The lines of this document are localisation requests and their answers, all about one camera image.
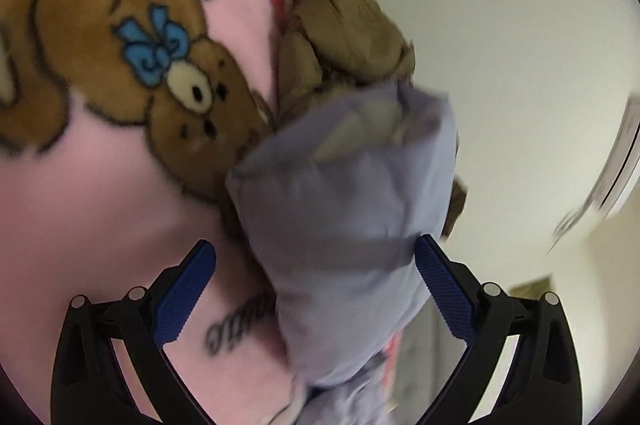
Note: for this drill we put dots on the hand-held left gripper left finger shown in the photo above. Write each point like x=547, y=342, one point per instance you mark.
x=184, y=292

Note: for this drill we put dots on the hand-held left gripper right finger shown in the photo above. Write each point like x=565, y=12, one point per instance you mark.
x=446, y=290

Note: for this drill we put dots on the lavender jacket with fur hood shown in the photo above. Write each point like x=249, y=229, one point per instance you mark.
x=330, y=225

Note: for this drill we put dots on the grey padded headboard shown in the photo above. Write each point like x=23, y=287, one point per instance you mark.
x=425, y=355

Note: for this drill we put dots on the pink bear printed blanket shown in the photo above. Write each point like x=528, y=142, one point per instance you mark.
x=125, y=205

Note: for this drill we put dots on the small wall picture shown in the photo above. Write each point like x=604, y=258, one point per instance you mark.
x=532, y=289

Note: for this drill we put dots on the grey wall decal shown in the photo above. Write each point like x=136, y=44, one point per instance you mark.
x=575, y=222

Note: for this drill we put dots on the white wall air conditioner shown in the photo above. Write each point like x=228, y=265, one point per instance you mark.
x=622, y=160

